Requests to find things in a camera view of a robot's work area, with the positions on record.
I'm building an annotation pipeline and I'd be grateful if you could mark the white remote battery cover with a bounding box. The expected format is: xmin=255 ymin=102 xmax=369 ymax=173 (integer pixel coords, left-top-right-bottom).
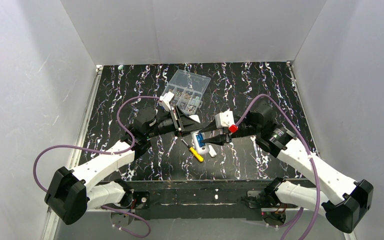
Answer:
xmin=208 ymin=145 xmax=217 ymax=158

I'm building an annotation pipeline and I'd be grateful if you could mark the white remote control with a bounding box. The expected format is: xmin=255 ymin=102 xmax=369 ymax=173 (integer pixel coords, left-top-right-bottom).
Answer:
xmin=191 ymin=131 xmax=210 ymax=155

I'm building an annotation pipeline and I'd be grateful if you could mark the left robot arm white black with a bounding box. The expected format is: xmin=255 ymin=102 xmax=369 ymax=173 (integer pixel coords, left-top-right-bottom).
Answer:
xmin=44 ymin=107 xmax=203 ymax=225

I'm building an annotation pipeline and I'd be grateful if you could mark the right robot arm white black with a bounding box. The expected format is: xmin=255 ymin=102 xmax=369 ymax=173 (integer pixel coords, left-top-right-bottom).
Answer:
xmin=192 ymin=100 xmax=374 ymax=234

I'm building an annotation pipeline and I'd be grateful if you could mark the clear plastic parts organizer box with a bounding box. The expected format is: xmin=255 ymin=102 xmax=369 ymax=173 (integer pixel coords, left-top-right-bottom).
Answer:
xmin=163 ymin=69 xmax=211 ymax=116

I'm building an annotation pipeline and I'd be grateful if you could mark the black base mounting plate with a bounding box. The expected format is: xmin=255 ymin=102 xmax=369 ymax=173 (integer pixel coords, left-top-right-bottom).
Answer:
xmin=100 ymin=179 xmax=299 ymax=222

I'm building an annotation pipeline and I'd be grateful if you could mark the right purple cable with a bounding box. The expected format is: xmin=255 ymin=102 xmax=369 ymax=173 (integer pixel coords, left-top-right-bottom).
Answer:
xmin=236 ymin=94 xmax=322 ymax=240

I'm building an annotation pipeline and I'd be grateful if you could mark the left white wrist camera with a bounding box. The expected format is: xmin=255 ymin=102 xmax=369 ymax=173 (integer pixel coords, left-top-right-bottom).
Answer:
xmin=158 ymin=91 xmax=175 ymax=112

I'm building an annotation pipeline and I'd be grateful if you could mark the yellow handled screwdriver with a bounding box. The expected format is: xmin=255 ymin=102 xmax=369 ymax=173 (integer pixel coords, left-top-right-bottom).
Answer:
xmin=181 ymin=138 xmax=204 ymax=163

